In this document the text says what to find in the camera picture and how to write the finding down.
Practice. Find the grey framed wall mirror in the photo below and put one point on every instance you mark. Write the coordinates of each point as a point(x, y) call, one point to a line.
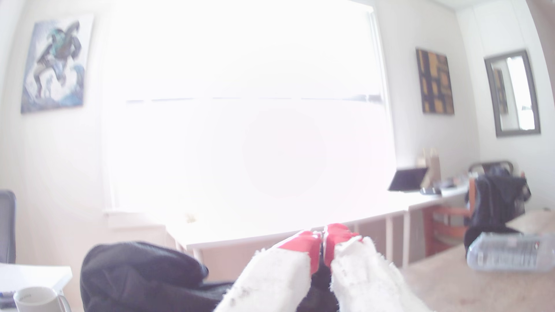
point(513, 93)

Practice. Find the small white table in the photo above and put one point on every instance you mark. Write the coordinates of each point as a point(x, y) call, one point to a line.
point(30, 275)

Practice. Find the dark yellow wall painting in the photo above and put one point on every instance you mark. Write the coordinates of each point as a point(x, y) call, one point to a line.
point(435, 82)

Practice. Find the bright window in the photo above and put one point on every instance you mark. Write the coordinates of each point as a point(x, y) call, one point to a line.
point(243, 108)

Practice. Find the black laptop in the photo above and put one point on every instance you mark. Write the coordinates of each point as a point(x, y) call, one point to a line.
point(406, 179)

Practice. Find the white ceramic mug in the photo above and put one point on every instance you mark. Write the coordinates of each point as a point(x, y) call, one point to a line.
point(37, 301)

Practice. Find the clear plastic water bottle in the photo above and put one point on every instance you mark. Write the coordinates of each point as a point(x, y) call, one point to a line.
point(511, 252)

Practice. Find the reddish wooden chair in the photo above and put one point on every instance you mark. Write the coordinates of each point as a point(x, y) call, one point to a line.
point(442, 216)

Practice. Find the grey chair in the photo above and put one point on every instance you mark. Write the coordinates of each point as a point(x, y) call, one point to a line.
point(6, 225)

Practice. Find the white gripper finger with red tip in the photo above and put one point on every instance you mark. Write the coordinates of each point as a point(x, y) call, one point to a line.
point(277, 277)
point(364, 277)

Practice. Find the brown paper bag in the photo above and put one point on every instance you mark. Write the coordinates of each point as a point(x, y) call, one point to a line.
point(432, 167)

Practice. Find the blue figure wall poster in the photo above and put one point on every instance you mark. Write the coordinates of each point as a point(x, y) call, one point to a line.
point(56, 65)

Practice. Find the long white desk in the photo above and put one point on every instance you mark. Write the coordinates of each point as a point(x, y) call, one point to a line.
point(243, 232)

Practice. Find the black jacket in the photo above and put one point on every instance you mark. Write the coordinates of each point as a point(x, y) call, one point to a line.
point(494, 203)

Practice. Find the black cloth garment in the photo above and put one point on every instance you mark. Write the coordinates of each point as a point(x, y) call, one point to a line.
point(138, 277)

